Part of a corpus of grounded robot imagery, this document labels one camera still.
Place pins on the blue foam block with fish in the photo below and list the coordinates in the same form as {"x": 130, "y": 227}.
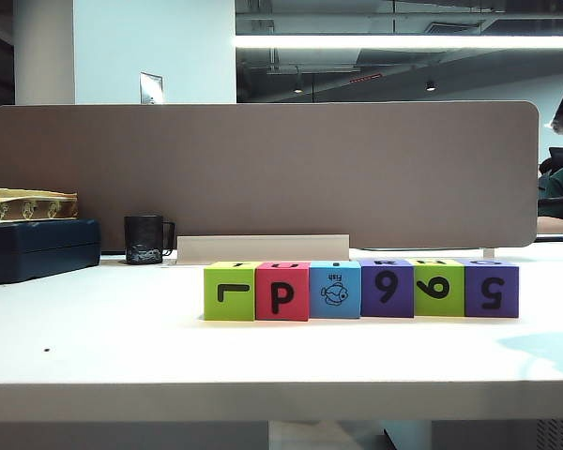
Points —
{"x": 319, "y": 309}

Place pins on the white divider foot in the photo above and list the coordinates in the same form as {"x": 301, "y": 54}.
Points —
{"x": 489, "y": 253}

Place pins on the red ceiling sign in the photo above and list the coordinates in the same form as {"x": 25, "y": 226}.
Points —
{"x": 366, "y": 78}

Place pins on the green foam block with L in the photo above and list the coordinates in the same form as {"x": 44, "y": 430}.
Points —
{"x": 216, "y": 311}

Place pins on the black mug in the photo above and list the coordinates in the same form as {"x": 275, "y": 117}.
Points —
{"x": 141, "y": 234}

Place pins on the green foam block with nine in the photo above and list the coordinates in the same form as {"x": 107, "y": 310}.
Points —
{"x": 424, "y": 309}

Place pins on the red foam block with P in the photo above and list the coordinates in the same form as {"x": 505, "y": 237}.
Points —
{"x": 265, "y": 311}

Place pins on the white ceiling light strip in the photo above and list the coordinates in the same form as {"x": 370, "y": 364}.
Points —
{"x": 403, "y": 41}

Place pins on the brown fabric desk divider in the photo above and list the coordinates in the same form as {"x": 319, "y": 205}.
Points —
{"x": 309, "y": 178}

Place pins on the purple foam block with nine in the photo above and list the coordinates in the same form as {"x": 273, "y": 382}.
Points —
{"x": 370, "y": 309}

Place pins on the dark blue hard case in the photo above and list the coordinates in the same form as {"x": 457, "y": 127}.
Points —
{"x": 37, "y": 253}

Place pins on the yellow box on case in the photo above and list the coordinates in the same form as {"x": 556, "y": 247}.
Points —
{"x": 28, "y": 206}

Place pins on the purple foam block with five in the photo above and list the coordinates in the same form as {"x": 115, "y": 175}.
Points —
{"x": 474, "y": 310}

